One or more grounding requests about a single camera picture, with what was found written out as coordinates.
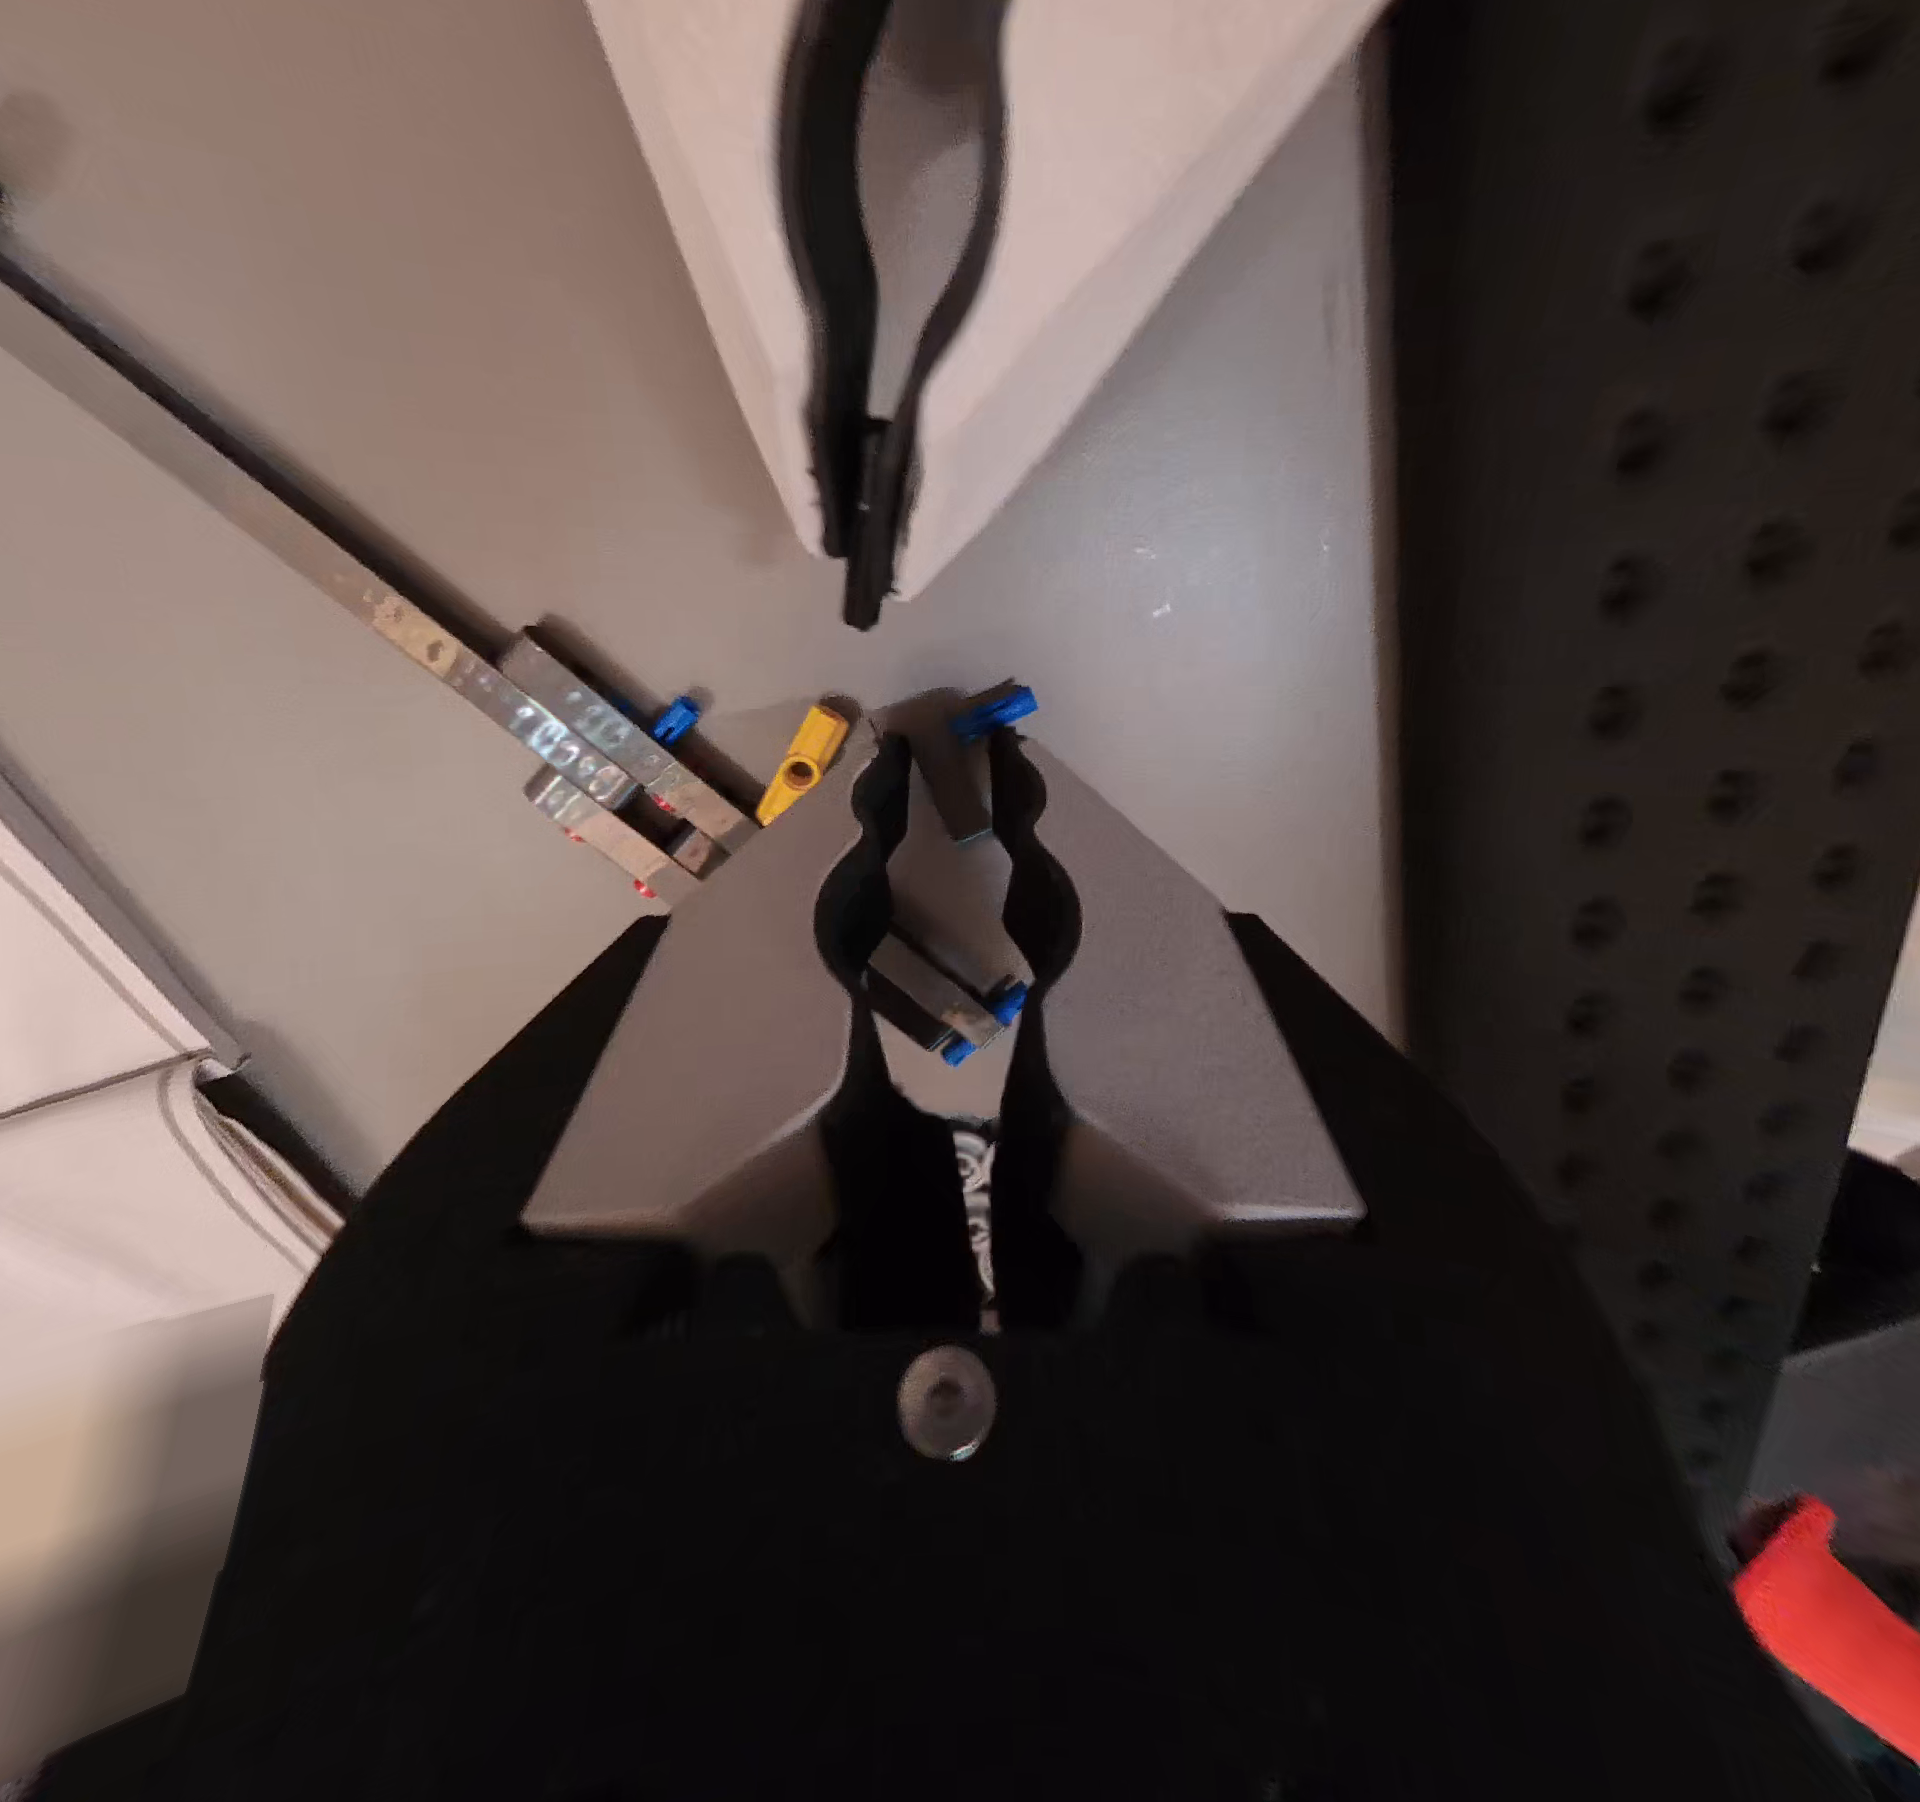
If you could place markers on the blue lego pin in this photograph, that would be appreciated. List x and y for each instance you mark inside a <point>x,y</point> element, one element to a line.
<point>994,711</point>

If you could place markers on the black perforated board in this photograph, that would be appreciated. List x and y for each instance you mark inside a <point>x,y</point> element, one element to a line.
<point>1649,632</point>

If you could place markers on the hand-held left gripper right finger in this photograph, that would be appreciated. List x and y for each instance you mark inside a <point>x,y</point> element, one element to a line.
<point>1184,1081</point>

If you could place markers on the open instruction booklet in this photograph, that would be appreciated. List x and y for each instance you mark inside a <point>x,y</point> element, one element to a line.
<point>104,1202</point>

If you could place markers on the red fabric object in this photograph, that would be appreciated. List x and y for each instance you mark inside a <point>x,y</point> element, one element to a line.
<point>1832,1620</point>

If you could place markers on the long grey lego beam assembly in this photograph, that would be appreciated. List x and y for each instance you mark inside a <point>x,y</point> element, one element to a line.
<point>224,481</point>

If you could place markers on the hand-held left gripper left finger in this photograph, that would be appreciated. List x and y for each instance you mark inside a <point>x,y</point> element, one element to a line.
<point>704,1081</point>

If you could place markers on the yellow lego connector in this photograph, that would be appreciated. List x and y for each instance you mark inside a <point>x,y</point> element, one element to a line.
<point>795,772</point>

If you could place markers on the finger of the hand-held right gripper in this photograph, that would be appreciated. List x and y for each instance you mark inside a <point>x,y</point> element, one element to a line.
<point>675,62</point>
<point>1169,79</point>

